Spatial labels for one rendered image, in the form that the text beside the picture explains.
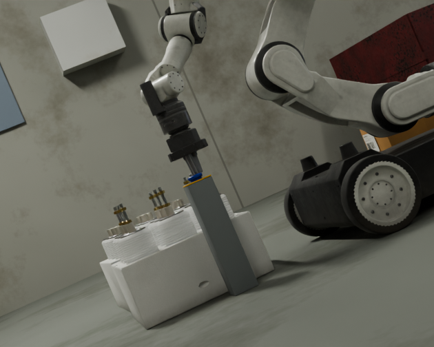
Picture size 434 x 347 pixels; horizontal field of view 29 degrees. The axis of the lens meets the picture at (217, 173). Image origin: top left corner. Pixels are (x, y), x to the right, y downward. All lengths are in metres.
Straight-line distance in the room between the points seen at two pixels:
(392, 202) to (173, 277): 0.62
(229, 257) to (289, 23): 0.67
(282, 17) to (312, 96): 0.24
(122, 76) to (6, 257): 1.55
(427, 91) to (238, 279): 0.74
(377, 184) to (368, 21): 4.75
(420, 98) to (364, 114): 0.16
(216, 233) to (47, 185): 4.05
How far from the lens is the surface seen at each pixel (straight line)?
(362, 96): 2.40
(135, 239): 2.33
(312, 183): 2.36
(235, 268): 2.21
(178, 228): 2.34
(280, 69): 2.28
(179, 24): 2.55
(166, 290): 2.31
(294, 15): 2.38
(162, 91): 2.38
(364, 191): 2.13
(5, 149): 6.20
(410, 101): 2.39
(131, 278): 2.30
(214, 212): 2.20
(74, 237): 6.16
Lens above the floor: 0.31
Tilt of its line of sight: level
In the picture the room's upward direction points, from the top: 24 degrees counter-clockwise
